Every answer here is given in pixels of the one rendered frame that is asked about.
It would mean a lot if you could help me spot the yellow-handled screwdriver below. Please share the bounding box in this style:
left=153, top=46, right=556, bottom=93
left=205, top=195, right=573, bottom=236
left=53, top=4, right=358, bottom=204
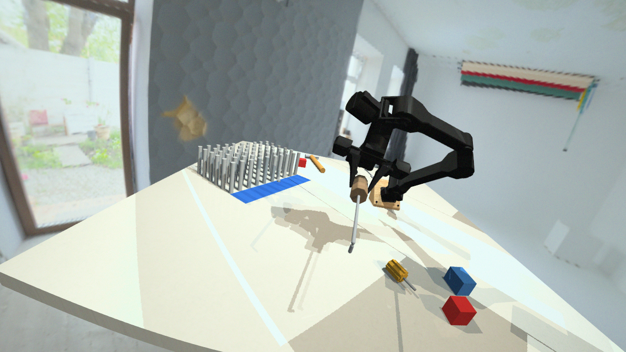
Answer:
left=386, top=259, right=416, bottom=291

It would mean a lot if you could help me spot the blue tape strip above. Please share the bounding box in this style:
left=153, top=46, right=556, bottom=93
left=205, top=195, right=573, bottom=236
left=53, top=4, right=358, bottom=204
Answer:
left=231, top=175, right=310, bottom=204

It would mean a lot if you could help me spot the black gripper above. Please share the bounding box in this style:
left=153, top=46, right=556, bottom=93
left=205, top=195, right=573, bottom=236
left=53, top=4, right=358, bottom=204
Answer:
left=332, top=127, right=411, bottom=194

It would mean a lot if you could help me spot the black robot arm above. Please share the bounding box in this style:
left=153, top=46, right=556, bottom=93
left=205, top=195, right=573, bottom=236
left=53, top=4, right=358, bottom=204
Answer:
left=345, top=90, right=475, bottom=202

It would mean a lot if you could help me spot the hammer with wooden handle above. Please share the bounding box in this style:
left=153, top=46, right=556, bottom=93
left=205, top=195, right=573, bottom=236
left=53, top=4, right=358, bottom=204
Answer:
left=305, top=154, right=325, bottom=173

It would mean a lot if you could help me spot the blue block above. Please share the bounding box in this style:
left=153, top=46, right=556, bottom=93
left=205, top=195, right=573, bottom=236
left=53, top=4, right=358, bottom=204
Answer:
left=444, top=266, right=477, bottom=296

